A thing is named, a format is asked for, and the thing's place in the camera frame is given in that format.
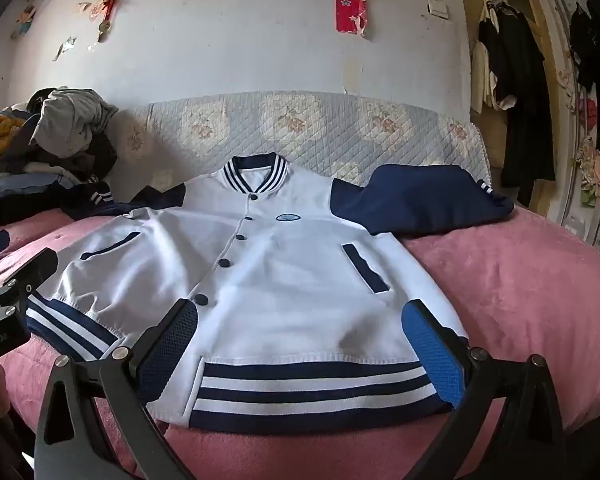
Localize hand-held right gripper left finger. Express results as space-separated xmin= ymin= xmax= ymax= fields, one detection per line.
xmin=34 ymin=298 xmax=199 ymax=480

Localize pink fleece blanket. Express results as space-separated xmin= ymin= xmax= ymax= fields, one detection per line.
xmin=0 ymin=205 xmax=600 ymax=480

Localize quilted floral cover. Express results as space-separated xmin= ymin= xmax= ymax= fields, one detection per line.
xmin=107 ymin=91 xmax=493 ymax=196

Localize torn wall sticker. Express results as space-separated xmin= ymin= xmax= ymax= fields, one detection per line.
xmin=52 ymin=36 xmax=78 ymax=62
xmin=10 ymin=5 xmax=37 ymax=41

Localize hanging white garment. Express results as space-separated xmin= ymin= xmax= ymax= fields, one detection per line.
xmin=470 ymin=0 xmax=501 ymax=116

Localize hanging black clothes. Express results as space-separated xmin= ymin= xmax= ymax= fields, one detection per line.
xmin=477 ymin=2 xmax=556 ymax=206
xmin=567 ymin=2 xmax=600 ymax=158

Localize floral cloth bundle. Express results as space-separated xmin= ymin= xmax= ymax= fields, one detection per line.
xmin=575 ymin=135 xmax=600 ymax=208

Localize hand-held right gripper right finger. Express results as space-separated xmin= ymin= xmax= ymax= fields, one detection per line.
xmin=401 ymin=299 xmax=568 ymax=480

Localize white and navy varsity jacket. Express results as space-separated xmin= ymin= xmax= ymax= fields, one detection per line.
xmin=25 ymin=152 xmax=516 ymax=433

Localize pink wall sticker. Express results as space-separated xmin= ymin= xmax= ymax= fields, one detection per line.
xmin=77 ymin=0 xmax=106 ymax=22

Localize pile of clothes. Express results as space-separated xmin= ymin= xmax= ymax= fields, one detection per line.
xmin=0 ymin=87 xmax=121 ymax=226

